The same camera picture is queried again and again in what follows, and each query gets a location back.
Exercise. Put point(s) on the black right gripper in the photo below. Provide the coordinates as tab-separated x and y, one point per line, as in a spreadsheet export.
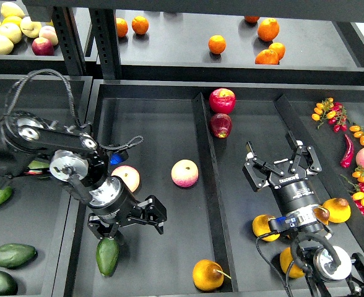
260	173

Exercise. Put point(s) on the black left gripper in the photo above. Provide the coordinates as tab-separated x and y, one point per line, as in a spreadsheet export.
106	222

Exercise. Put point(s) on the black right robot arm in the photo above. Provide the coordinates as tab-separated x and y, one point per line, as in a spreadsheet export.
321	262

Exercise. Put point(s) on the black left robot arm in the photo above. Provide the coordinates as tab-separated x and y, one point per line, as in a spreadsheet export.
76	159

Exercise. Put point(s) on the yellow pear bottom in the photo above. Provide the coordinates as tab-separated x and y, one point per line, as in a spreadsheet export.
285	261

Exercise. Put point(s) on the dark avocado lower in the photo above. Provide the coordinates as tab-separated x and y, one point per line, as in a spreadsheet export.
15	255

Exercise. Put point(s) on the pink apple left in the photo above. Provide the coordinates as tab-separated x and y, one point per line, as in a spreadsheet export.
129	175

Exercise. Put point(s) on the pink apple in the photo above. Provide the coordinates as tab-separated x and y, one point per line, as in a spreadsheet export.
184	173
129	175

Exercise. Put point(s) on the bright red apple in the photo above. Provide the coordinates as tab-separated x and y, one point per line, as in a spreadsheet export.
222	100

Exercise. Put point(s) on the cherry tomato bunch upper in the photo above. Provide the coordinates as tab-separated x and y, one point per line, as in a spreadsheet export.
331	112

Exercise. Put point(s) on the red chili pepper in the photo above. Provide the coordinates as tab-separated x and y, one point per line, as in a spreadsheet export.
346	160

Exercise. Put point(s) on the pink apple right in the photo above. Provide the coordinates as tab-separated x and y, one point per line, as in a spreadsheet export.
184	173

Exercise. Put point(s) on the black centre divided tray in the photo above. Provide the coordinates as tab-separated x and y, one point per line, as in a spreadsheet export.
212	218

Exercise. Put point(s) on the black left tray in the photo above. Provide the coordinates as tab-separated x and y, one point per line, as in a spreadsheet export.
39	212

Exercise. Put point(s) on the orange front right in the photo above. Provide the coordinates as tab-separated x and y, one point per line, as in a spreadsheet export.
267	56

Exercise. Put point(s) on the orange right small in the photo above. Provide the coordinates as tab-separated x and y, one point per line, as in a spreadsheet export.
279	48

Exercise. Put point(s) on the large orange upper right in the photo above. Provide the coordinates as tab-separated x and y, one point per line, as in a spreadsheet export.
268	29

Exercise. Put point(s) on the orange centre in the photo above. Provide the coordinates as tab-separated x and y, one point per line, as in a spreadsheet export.
217	44

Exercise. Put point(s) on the orange behind shelf edge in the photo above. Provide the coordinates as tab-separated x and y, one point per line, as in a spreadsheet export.
251	19

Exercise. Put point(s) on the orange far left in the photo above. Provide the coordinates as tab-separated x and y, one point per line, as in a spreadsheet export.
122	27

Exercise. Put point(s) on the dark red apple on shelf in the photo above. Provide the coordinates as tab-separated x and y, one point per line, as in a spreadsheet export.
42	47

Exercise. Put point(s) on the pink peach on shelf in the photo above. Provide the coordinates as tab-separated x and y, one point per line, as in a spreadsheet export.
49	33

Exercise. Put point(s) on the pale yellow apple right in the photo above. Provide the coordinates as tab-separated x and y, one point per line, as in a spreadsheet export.
30	28

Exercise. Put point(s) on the pale yellow apple front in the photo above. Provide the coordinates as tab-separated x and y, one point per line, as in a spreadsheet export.
6	45

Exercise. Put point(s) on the pale yellow apple middle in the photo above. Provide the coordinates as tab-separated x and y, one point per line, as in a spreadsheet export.
12	32

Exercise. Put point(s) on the black shelf post left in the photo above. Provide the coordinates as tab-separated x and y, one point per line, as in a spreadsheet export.
69	41

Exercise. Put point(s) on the black shelf post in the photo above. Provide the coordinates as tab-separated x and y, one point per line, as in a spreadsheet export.
106	38
69	41

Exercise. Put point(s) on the black shelf post right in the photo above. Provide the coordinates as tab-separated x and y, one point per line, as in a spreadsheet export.
106	38

